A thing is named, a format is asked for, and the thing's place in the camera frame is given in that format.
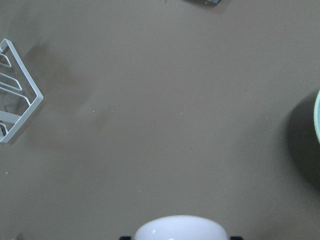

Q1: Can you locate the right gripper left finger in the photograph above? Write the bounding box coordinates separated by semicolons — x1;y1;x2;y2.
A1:
119;236;131;240

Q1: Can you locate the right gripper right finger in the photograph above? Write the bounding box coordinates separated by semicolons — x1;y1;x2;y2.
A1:
230;236;243;240

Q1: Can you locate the pink plastic cup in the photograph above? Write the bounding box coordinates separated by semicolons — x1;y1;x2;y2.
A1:
134;215;229;240

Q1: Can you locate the light green bowl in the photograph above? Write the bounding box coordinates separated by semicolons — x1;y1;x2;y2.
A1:
313;91;320;143

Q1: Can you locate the white wire cup rack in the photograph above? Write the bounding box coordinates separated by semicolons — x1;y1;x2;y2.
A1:
0;38;44;144

